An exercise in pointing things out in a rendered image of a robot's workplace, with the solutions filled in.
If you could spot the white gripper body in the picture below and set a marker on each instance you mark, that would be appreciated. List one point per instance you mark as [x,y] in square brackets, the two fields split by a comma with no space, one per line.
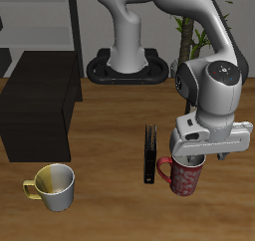
[229,142]

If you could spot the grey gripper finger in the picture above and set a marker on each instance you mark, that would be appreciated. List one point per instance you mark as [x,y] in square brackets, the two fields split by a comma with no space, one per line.
[222,156]
[191,159]

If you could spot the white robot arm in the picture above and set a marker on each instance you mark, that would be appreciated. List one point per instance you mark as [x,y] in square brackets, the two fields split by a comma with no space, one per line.
[212,85]

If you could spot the red mug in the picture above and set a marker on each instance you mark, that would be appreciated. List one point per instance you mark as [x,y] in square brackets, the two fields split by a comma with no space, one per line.
[186,180]

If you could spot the yellow and white mug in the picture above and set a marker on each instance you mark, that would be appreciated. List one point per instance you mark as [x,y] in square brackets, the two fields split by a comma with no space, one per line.
[59,193]

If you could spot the green pot plant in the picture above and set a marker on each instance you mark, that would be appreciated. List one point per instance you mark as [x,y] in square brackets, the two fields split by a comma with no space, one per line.
[186,36]

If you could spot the dark wooden cabinet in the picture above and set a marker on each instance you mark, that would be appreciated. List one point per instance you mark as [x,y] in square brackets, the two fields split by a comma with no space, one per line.
[36,102]

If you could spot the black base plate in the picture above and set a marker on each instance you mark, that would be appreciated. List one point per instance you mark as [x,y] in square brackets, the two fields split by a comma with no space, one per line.
[156,73]

